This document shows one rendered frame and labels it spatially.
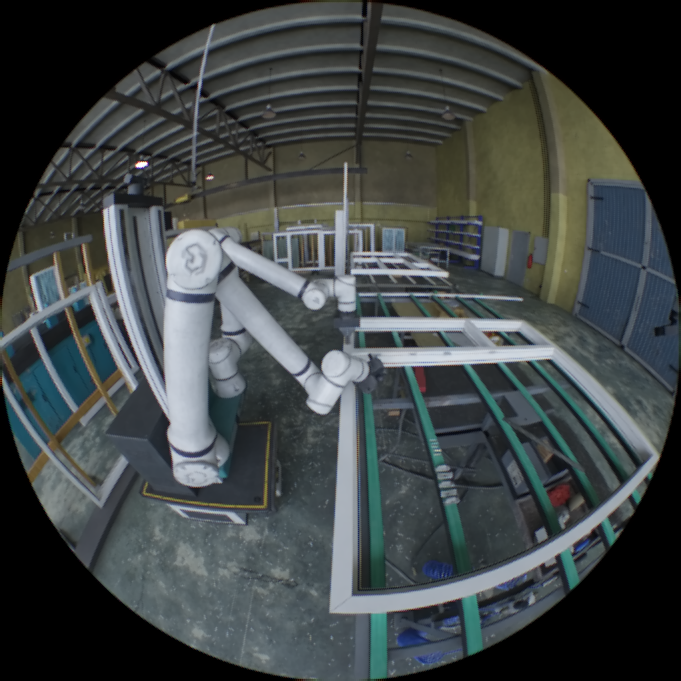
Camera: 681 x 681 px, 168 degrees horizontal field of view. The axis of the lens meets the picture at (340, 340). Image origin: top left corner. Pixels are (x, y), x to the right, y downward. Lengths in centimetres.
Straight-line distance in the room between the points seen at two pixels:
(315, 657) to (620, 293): 753
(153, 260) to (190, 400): 70
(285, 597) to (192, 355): 136
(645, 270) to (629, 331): 147
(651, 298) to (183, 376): 706
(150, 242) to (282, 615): 191
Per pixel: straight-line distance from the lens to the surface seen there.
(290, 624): 156
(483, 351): 136
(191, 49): 963
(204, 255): 47
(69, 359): 378
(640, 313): 685
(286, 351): 76
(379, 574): 66
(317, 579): 153
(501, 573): 68
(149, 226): 113
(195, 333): 53
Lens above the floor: 151
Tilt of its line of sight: 28 degrees down
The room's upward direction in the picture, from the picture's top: 2 degrees counter-clockwise
